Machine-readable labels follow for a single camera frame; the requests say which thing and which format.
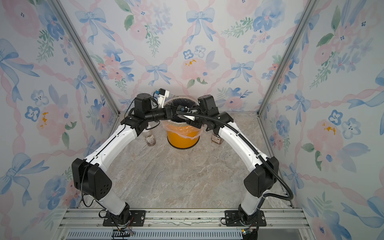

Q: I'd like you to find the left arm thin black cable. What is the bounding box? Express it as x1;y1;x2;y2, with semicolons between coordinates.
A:
79;98;161;208

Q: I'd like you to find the labelled flower tea jar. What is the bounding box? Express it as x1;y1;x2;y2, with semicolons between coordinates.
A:
211;133;224;145

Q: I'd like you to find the black corrugated cable conduit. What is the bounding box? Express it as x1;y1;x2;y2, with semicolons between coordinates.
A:
176;111;294;211

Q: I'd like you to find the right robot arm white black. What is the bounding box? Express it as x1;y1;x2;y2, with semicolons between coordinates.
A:
178;95;279;226

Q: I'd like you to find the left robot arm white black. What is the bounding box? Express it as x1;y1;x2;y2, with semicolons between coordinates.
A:
72;89;176;226

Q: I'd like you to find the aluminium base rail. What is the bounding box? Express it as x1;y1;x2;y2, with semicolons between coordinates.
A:
53;209;314;240

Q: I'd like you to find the clear plastic bin liner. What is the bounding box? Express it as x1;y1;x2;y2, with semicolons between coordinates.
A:
161;97;204;140

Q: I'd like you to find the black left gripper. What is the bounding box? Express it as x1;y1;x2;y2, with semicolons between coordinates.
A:
147;106;181;124

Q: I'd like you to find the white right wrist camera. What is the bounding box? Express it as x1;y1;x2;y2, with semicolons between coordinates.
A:
178;115;195;121

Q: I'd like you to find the white-lidded flower tea jar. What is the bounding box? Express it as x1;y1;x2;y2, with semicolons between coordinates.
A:
143;128;156;147

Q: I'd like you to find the orange trash bin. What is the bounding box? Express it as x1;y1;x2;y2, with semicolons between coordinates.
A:
162;97;201;150

